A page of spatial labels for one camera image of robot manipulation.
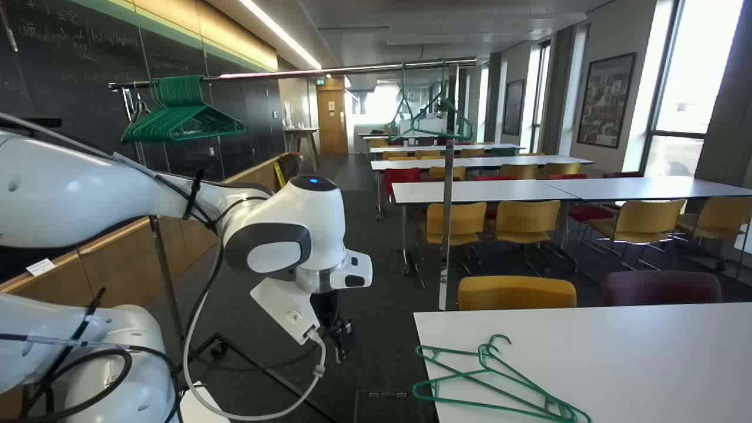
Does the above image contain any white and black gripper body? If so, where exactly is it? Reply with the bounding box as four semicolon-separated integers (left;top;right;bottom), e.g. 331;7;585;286
249;250;375;347

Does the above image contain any green hanger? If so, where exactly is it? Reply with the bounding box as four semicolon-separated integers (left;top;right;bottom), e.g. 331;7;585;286
388;86;475;141
411;344;583;423
411;333;594;423

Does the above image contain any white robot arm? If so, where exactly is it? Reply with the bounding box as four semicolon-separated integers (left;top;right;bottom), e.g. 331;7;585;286
0;119;375;344

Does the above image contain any white robot base link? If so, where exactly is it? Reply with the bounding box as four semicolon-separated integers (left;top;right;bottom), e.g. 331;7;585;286
0;294;180;423

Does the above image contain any yellow chair near table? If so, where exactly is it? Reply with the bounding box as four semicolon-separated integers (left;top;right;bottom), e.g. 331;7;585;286
456;276;578;311

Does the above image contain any wooden door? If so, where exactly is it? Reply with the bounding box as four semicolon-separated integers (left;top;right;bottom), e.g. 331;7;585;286
318;79;349;155

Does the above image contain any yellow chair row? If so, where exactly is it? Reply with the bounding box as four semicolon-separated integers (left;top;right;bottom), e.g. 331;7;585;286
426;201;559;248

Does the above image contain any maroon chair near table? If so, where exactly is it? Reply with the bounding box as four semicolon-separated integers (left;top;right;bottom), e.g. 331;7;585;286
604;270;723;305

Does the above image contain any long white table row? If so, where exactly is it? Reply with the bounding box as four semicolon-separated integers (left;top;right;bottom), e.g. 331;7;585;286
392;176;752;206

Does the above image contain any metal rail stand pole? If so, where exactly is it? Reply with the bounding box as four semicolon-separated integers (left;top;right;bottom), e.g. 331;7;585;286
438;67;456;311

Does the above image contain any green hangers bunch on rail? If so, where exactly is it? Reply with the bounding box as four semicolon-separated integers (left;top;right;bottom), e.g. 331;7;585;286
123;75;244;145

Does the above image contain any metal clothes rail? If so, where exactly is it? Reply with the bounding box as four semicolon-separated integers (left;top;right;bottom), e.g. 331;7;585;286
108;56;480;89

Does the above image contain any framed wall picture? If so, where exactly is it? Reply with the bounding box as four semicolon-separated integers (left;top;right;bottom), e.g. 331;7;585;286
578;53;634;149

